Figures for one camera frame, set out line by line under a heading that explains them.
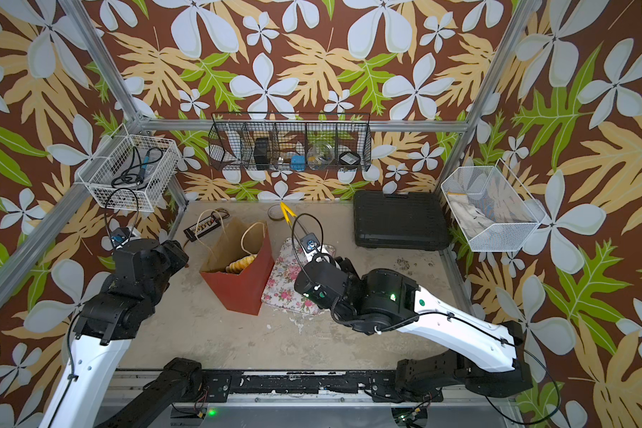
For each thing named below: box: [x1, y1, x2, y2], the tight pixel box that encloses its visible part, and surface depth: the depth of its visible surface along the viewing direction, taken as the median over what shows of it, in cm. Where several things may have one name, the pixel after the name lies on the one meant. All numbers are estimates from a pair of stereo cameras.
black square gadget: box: [338, 151, 362, 166], surface depth 97 cm
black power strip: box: [183, 214, 222, 243], surface depth 112 cm
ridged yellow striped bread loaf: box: [225, 254, 258, 275], surface depth 82 cm
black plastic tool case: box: [353, 190, 452, 251], surface depth 107 cm
